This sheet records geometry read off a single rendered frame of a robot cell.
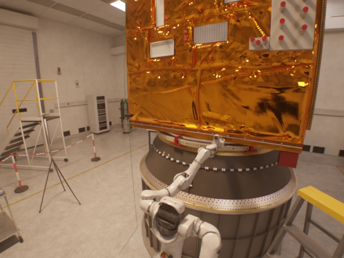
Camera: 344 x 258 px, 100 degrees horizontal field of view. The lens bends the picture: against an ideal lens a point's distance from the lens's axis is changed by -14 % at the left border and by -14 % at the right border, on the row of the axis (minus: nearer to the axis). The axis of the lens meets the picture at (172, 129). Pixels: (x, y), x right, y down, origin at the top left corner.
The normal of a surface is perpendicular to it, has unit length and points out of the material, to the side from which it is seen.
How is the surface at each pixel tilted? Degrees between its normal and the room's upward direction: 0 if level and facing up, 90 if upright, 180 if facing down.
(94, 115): 90
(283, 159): 90
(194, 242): 90
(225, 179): 62
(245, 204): 43
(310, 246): 0
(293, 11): 90
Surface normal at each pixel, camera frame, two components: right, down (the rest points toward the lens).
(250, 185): 0.10, -0.25
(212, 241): -0.30, -0.60
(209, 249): -0.39, -0.37
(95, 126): -0.51, 0.21
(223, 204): -0.11, -0.55
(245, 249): 0.14, 0.24
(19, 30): 0.86, 0.12
